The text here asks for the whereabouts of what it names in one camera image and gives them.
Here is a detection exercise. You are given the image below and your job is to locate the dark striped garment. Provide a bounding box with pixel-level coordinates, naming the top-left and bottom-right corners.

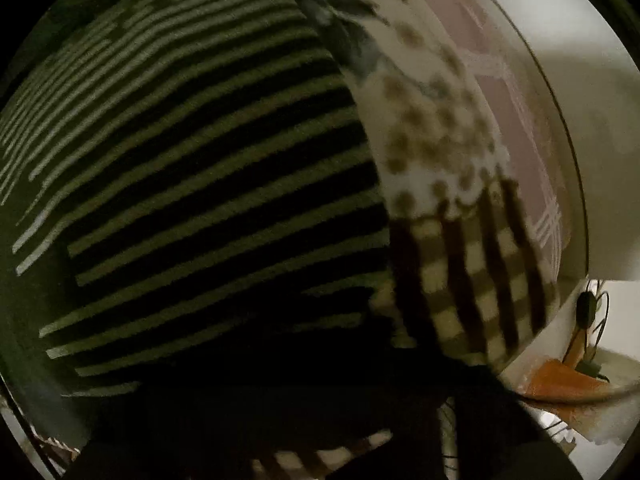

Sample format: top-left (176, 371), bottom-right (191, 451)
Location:
top-left (0, 0), bottom-right (401, 401)

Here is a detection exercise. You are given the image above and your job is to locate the floral bed sheet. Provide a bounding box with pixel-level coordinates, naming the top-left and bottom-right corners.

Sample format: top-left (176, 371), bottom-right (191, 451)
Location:
top-left (277, 0), bottom-right (506, 221)

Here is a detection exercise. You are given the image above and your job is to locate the brown checkered mattress cover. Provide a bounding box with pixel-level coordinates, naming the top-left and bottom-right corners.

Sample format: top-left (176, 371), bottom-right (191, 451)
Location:
top-left (250, 175), bottom-right (558, 480)

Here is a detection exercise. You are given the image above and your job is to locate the pink plaid sheet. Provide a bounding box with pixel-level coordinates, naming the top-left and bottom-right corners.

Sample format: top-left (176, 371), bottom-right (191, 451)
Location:
top-left (395, 0), bottom-right (573, 283)

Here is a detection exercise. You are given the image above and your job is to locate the black charger plug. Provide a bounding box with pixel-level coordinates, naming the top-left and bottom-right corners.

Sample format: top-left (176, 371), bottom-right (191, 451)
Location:
top-left (576, 291), bottom-right (595, 325)

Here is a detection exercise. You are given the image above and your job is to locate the orange cloth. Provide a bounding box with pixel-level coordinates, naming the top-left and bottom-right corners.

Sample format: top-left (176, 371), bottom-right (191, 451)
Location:
top-left (520, 357), bottom-right (621, 403)

